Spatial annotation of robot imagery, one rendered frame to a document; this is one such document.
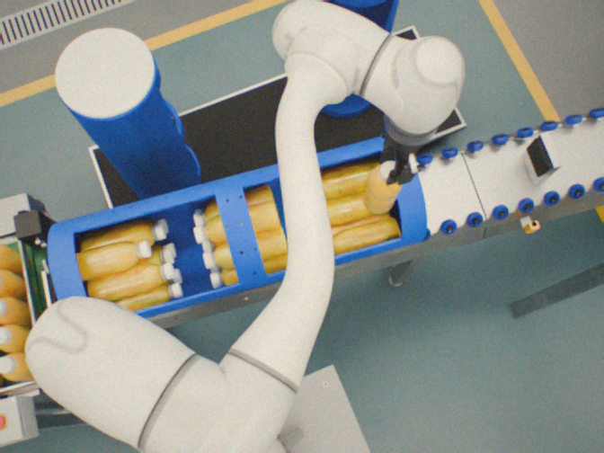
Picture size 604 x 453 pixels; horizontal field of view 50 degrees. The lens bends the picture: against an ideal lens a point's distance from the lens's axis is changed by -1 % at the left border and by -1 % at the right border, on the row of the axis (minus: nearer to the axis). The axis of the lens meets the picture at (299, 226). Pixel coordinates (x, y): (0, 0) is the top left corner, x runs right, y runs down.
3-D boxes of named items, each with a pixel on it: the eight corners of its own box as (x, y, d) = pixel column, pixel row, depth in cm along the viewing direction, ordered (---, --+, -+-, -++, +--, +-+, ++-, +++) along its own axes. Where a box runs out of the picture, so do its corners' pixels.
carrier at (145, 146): (184, 219, 261) (212, 157, 268) (129, 134, 176) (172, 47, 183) (120, 196, 264) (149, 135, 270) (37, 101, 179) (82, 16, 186)
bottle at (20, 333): (49, 334, 175) (21, 327, 157) (38, 359, 173) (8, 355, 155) (26, 325, 175) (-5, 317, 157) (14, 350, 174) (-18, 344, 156)
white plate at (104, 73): (128, 130, 175) (129, 132, 177) (169, 45, 182) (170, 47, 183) (38, 98, 178) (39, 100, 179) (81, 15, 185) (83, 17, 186)
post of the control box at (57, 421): (116, 420, 255) (5, 432, 159) (106, 423, 255) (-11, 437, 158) (114, 410, 256) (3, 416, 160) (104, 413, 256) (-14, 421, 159)
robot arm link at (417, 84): (460, 95, 102) (386, 58, 104) (489, 43, 87) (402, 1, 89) (430, 150, 100) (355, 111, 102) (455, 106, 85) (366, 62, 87)
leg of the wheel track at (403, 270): (404, 284, 269) (434, 250, 209) (391, 288, 269) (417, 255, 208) (400, 270, 271) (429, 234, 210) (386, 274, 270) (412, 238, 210)
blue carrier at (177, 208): (417, 255, 174) (436, 218, 147) (97, 344, 168) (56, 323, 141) (384, 163, 183) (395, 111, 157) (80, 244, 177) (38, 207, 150)
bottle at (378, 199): (357, 193, 149) (365, 165, 131) (384, 180, 150) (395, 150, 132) (372, 220, 147) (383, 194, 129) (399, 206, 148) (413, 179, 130)
